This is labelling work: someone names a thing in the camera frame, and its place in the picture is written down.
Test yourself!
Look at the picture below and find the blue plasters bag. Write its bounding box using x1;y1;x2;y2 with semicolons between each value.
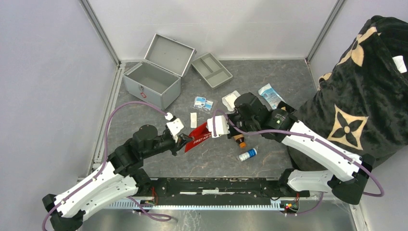
193;96;218;114

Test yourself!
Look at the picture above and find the grey divider tray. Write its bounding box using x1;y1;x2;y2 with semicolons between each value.
191;53;233;89

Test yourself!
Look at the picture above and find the white blue small bottle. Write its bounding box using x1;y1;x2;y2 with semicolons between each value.
238;148;257;162

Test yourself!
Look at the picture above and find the grey metal case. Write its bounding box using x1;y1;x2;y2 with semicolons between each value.
124;34;196;110

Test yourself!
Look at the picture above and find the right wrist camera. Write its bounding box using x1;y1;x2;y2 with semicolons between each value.
207;115;230;138

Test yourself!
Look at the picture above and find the white plaster strip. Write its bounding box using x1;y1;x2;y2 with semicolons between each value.
190;113;197;128

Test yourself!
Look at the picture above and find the red first aid pouch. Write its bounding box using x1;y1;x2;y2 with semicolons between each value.
184;122;212;153

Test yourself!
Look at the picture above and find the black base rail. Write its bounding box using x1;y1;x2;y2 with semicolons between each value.
135;178;310;206

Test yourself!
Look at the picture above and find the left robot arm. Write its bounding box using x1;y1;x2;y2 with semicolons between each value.
42;125;192;231

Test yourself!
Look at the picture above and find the brown medicine bottle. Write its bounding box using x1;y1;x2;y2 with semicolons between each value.
233;134;246;148

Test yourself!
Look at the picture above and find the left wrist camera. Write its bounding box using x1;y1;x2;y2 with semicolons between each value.
165;112;185;142

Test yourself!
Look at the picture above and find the white gauze pad bag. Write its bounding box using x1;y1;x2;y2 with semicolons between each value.
222;90;240;112

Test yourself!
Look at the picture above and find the blue white gauze packet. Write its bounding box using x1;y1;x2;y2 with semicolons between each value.
258;84;284;110

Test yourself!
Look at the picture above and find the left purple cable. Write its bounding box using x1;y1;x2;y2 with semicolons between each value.
41;101;169;231

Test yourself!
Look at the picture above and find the black floral blanket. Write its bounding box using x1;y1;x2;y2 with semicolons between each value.
294;15;408;167

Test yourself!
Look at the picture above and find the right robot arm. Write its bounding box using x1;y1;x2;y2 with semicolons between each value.
220;93;375;205

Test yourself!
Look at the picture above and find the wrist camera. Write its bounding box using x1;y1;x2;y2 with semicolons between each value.
207;115;230;138
165;112;185;142

